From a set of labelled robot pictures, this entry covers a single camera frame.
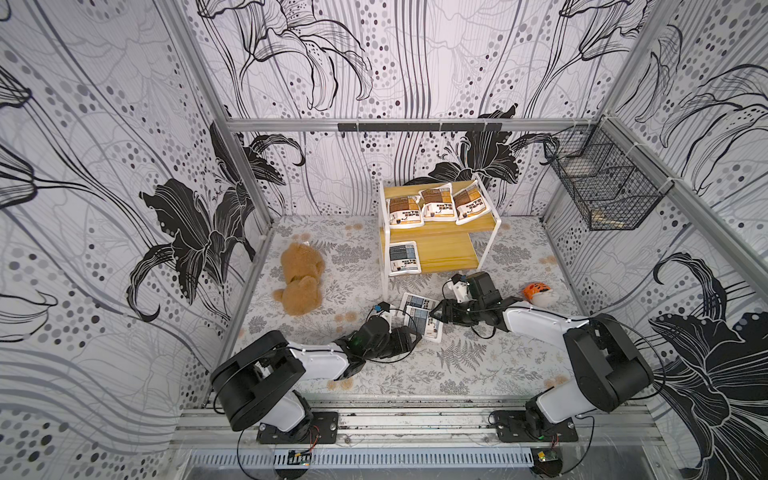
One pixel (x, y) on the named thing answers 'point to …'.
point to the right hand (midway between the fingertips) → (440, 311)
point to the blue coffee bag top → (404, 258)
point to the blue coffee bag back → (416, 302)
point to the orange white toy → (540, 294)
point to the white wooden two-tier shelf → (434, 226)
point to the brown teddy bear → (301, 270)
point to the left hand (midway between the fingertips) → (417, 345)
